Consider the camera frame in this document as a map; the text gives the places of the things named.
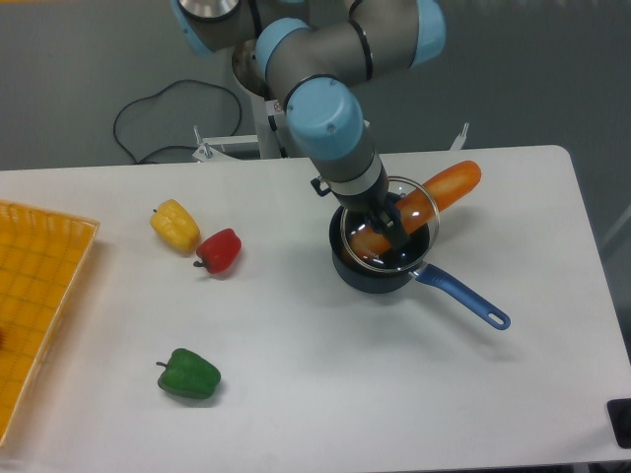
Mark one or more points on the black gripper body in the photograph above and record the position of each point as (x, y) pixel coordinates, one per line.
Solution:
(360, 190)

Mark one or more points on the glass pot lid blue knob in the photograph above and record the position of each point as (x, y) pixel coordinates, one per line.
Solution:
(409, 258)

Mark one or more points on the dark blue saucepan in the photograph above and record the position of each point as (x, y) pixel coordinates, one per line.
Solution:
(427, 273)

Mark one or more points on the toy baguette bread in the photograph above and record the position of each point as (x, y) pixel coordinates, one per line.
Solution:
(418, 205)

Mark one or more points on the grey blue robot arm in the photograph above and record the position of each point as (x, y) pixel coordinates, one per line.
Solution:
(311, 71)

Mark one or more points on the red toy bell pepper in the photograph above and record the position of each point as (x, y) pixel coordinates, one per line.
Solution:
(217, 253)

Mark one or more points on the yellow toy bell pepper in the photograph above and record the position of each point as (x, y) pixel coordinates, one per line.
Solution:
(175, 226)

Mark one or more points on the green toy bell pepper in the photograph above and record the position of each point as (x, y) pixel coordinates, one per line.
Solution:
(188, 375)

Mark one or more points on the black object at table corner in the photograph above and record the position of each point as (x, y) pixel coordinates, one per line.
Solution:
(619, 411)

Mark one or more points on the yellow woven basket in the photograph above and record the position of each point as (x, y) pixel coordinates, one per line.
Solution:
(42, 253)

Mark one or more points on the white bracket with bolt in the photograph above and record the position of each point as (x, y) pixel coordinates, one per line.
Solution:
(460, 138)

